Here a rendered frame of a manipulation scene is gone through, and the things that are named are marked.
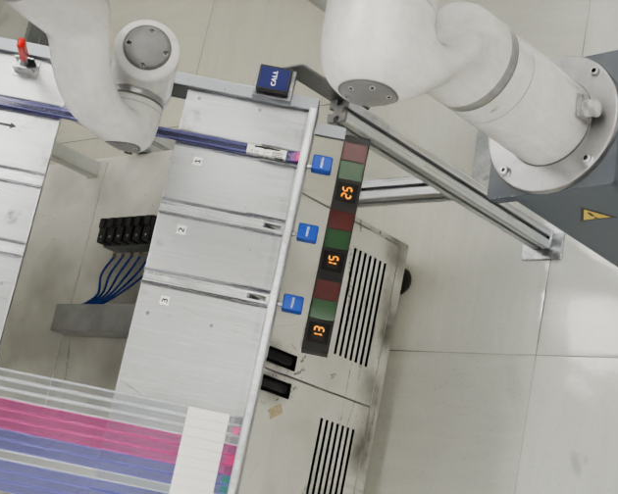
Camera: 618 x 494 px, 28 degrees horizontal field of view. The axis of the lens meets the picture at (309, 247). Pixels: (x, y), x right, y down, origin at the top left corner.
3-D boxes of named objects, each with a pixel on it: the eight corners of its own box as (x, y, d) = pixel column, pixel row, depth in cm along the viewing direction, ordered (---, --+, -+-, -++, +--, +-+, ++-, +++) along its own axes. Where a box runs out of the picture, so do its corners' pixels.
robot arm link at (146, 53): (162, 125, 168) (179, 65, 170) (170, 92, 155) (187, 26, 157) (102, 109, 167) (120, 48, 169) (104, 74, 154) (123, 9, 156)
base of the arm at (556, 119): (627, 45, 156) (552, -24, 143) (615, 184, 150) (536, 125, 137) (499, 73, 168) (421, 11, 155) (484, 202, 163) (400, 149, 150)
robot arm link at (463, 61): (524, 9, 144) (402, -95, 128) (506, 155, 139) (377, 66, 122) (439, 29, 152) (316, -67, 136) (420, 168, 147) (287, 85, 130)
